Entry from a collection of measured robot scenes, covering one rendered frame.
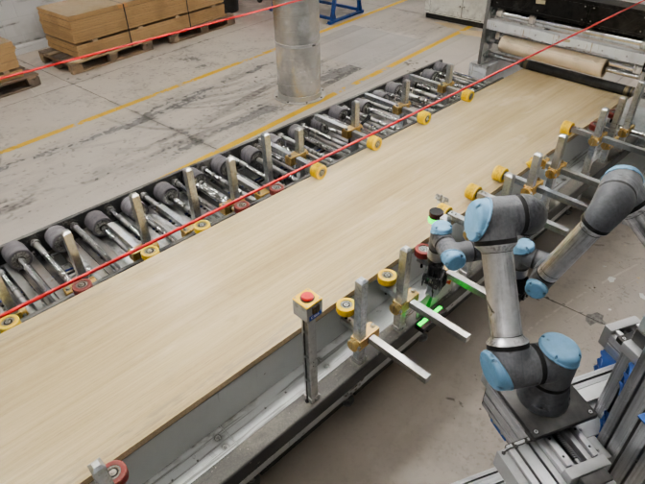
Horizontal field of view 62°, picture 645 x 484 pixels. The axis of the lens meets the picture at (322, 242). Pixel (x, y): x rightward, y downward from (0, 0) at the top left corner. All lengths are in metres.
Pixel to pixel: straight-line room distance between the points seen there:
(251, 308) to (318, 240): 0.51
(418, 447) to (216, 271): 1.32
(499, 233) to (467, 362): 1.78
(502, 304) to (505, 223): 0.22
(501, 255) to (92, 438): 1.36
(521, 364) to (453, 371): 1.60
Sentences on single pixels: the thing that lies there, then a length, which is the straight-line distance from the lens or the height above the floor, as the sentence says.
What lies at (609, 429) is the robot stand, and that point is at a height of 1.01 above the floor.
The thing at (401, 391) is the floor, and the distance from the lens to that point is 3.04.
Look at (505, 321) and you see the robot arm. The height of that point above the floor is 1.34.
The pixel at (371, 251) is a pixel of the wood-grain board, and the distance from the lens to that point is 2.43.
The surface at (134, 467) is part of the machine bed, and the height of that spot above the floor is 0.73.
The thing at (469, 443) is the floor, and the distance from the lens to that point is 2.92.
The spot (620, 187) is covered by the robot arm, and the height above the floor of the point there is 1.55.
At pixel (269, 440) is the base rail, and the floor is 0.70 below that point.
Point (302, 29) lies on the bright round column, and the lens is 5.84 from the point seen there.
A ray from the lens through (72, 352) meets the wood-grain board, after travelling 2.22.
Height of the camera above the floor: 2.42
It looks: 38 degrees down
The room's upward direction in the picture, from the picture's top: 1 degrees counter-clockwise
